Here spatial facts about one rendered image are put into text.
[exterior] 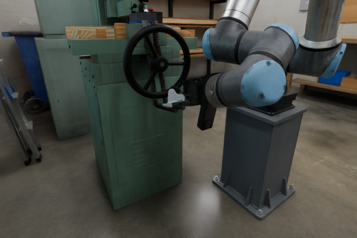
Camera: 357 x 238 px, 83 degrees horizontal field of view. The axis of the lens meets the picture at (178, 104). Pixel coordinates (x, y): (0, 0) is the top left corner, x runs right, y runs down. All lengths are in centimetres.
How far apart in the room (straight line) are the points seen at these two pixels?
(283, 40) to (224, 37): 14
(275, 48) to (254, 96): 13
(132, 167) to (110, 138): 22
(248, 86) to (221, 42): 19
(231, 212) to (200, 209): 17
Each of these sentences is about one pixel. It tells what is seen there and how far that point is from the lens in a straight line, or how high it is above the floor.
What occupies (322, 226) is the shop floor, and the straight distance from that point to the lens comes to 140.
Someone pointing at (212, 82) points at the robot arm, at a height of 81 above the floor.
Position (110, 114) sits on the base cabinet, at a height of 57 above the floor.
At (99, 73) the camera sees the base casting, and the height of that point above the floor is 76.
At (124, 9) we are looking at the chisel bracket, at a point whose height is 103.
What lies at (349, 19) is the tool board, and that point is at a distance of 383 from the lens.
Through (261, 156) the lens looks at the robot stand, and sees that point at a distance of 113.
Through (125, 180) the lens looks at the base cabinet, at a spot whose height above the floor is 17.
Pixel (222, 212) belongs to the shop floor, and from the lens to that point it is 127.
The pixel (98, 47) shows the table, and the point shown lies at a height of 87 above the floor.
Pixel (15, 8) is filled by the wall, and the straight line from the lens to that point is 339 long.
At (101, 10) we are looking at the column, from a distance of 128.
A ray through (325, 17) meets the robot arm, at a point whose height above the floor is 98.
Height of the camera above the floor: 93
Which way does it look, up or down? 20 degrees down
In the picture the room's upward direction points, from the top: straight up
